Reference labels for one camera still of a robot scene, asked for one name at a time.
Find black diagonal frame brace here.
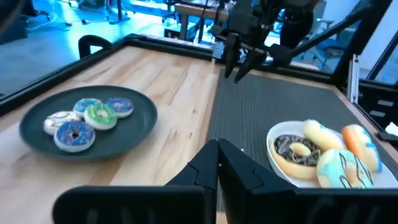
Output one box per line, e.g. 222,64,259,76
290,6,374,58

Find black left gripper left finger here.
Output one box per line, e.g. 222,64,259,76
52,139,220,224

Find small light blue sprinkled donut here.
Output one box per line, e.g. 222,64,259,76
73,98,103,119

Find white plate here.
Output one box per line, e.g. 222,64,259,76
266,120,398,190

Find black table frame rail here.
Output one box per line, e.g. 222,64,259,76
0,32,398,144

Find white paper piece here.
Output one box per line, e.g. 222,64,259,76
384,121,398,138

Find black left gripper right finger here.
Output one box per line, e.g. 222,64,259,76
218,139,398,224

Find silver aluminium bracket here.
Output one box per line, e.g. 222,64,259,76
346,54,361,104

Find large light blue drizzled donut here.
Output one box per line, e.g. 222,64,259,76
316,148,376,190

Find dark grey round plate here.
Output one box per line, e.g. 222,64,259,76
18,85,159,162

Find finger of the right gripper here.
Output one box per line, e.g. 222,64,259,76
233,49,267,84
224,32,241,79

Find grey woven placemat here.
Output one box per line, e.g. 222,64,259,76
206,68,398,212

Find small dark blue sprinkled donut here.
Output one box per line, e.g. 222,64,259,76
53,120,96,153
104,97,134,119

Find large orange blue-iced donut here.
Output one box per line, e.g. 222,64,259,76
341,123,383,174

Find large chocolate iced donut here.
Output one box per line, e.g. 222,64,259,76
269,133,323,181

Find black frame post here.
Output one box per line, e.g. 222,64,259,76
329,0,394,86

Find small green iced donut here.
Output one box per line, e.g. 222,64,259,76
83,103,118,131

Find black curved chair back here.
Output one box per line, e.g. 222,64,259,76
77,34,113,60

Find small white chocolate-drizzled donut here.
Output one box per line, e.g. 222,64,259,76
42,111,81,137

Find wooden background desk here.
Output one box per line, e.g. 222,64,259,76
174,1,231,42

